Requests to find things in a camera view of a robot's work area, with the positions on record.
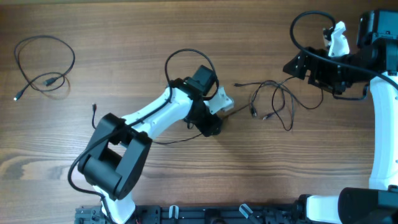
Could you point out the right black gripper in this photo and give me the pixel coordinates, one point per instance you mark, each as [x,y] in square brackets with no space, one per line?
[315,74]

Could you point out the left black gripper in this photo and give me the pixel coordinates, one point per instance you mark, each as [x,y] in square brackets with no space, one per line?
[208,127]

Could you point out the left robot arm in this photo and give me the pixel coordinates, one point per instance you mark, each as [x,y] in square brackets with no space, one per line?
[117,151]

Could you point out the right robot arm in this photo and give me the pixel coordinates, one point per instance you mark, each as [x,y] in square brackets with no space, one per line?
[374,65]

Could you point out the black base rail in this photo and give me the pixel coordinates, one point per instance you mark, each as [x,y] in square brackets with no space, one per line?
[223,214]

